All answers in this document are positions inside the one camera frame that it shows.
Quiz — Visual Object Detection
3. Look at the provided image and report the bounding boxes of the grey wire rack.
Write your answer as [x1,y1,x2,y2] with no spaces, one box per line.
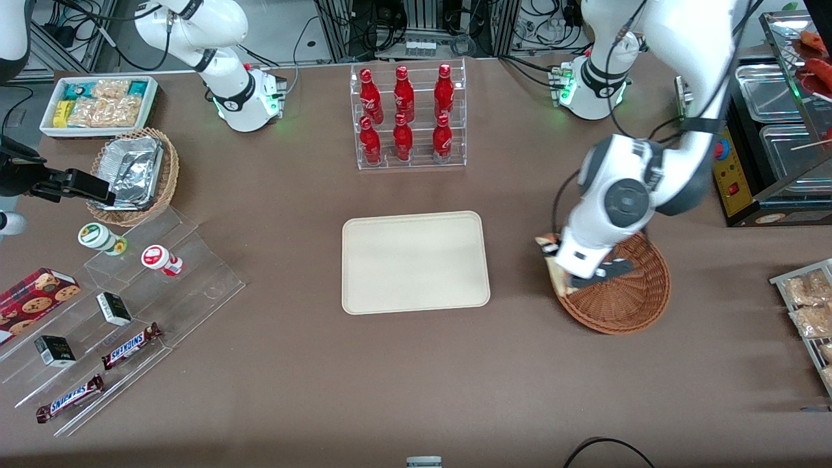
[770,258,832,399]

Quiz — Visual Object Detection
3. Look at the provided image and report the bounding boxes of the beige plastic tray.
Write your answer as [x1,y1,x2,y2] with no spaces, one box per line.
[341,210,491,317]

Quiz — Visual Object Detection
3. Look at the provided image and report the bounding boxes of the red-capped yogurt bottle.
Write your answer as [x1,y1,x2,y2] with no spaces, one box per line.
[141,244,184,278]

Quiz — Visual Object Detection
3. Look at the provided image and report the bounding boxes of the black looped cable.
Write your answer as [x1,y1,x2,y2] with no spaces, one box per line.
[563,437,658,468]

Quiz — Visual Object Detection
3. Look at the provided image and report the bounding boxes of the small black carton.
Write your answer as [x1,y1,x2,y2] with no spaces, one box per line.
[96,291,133,327]
[34,335,77,369]

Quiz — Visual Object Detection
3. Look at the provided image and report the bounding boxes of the triangle sandwich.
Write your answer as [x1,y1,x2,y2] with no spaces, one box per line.
[534,233,570,298]

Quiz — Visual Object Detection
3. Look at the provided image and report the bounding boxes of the red cookie box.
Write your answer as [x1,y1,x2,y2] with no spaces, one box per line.
[0,267,81,346]

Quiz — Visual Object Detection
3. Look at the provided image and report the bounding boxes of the red cola bottle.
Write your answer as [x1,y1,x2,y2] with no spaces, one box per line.
[359,68,385,125]
[434,63,456,120]
[392,112,415,163]
[432,114,454,163]
[359,116,384,166]
[393,65,416,124]

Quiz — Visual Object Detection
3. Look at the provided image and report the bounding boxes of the green-capped yogurt bottle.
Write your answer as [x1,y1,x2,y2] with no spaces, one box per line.
[77,222,128,257]

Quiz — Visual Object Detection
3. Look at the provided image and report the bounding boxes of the aluminium foil container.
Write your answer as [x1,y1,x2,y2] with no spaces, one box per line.
[97,136,164,211]

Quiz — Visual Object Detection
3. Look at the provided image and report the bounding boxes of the white rectangular snack bin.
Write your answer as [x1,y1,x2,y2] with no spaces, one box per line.
[40,75,159,140]

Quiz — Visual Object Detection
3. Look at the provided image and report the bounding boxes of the aluminium frame rack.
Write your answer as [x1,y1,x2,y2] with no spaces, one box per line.
[312,0,524,62]

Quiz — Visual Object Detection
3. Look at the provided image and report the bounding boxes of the clear acrylic bottle rack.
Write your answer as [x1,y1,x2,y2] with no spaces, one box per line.
[350,58,467,172]

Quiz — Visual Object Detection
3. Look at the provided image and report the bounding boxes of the small clear cracker packet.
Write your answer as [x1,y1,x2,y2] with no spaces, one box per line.
[91,79,131,100]

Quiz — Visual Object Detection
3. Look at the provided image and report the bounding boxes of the Snickers chocolate bar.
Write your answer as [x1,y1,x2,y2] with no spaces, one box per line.
[101,322,164,371]
[35,374,105,424]

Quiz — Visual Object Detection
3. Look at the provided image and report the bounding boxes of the clear acrylic stepped stand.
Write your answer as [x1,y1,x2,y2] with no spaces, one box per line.
[0,206,246,438]

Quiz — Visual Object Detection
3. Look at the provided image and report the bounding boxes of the black food warmer machine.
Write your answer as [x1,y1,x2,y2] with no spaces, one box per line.
[675,10,832,229]

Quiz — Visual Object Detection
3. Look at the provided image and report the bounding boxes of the large clear cracker bag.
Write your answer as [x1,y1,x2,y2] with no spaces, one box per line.
[67,96,143,129]

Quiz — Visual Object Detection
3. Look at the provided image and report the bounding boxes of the light wicker basket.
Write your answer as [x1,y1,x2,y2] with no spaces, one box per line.
[86,127,180,228]

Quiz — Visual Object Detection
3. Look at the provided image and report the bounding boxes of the brown round wicker basket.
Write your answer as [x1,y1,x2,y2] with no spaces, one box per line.
[554,229,672,336]

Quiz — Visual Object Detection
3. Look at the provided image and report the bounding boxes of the steel food pan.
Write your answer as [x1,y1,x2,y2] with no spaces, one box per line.
[759,123,832,196]
[735,63,806,124]

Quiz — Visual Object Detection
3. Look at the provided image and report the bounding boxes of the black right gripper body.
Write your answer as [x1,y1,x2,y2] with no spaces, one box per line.
[0,135,51,198]

